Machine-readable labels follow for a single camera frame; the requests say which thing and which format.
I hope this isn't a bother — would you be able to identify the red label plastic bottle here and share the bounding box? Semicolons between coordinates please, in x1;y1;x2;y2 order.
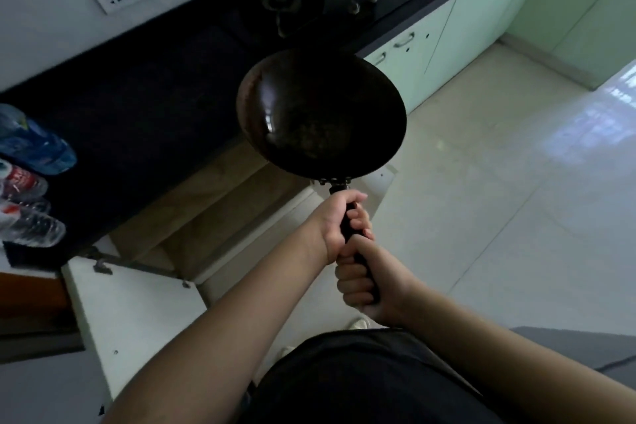
0;160;49;200

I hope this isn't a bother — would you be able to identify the person's left hand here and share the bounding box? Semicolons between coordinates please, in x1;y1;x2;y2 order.
317;189;375;266

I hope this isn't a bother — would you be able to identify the large blue water bottle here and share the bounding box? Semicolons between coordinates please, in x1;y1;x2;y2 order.
0;103;78;176

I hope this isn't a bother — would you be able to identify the clear plastic water bottle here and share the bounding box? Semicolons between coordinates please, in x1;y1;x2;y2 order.
0;194;52;216

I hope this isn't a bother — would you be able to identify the person's right forearm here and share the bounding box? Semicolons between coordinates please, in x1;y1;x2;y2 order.
393;280;636;424

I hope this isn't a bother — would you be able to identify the person's right hand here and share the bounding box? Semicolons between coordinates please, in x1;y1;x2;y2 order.
334;238;424;329

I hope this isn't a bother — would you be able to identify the person's left forearm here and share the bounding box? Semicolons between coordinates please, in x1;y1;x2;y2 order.
99;212;331;424

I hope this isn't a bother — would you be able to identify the light green cabinet door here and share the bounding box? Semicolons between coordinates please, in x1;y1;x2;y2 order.
363;0;459;114
425;0;564;77

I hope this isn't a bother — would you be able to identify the brown wooden furniture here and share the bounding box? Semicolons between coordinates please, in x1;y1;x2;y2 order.
0;267;85;352

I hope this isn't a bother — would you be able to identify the clear ribbed plastic bottle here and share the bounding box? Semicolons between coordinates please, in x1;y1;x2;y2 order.
0;212;67;248

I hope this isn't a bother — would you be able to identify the person's black shirt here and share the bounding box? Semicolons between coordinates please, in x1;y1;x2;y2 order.
246;329;503;424

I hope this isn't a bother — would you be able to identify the dark round-bottomed wok with handle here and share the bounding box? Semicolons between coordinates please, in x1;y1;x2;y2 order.
236;47;408;305

